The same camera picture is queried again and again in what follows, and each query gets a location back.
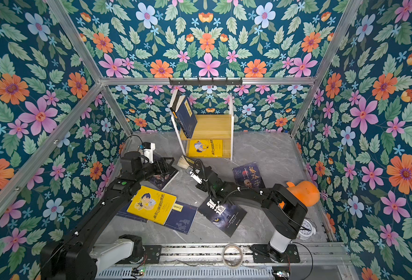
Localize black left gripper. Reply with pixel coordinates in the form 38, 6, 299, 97
134, 156, 174, 183

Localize yellow cartoon cover book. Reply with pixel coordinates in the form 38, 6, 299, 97
127, 186, 177, 225

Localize blue book yellow label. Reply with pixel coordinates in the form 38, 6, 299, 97
175, 95, 198, 139
177, 155, 195, 171

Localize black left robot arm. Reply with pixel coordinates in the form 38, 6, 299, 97
40, 151, 174, 280

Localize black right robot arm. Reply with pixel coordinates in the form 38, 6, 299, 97
188, 161, 308, 258

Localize dark portrait book left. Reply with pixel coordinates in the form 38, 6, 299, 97
148, 167, 179, 191

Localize dark portrait book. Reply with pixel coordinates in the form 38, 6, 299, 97
233, 162, 265, 189
148, 167, 179, 191

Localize yellow book under shelf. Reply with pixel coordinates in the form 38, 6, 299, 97
187, 140, 223, 158

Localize black wolf cover book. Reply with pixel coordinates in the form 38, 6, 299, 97
198, 197, 247, 237

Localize dark portrait book right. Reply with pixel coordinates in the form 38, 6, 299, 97
233, 162, 265, 189

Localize blue book front centre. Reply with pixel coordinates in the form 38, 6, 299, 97
164, 202, 198, 234

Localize wooden white bookshelf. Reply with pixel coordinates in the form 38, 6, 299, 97
169, 104, 234, 159

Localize blue book under yellow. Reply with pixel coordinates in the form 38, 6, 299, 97
116, 205, 148, 223

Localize black book on shelf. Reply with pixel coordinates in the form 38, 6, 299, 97
169, 89, 187, 137

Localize orange gourd toy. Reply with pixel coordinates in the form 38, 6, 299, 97
286, 181, 321, 207

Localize white alarm clock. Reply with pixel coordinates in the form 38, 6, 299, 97
297, 218, 317, 240

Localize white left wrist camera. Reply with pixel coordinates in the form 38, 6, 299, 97
142, 142, 156, 163

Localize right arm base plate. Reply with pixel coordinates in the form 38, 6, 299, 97
250, 244, 300, 264

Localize tape roll ring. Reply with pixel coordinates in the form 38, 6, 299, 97
222, 244, 244, 269

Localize black hook rail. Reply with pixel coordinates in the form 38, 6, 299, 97
169, 78, 243, 86

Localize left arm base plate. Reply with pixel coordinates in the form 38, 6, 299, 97
117, 245, 162, 266

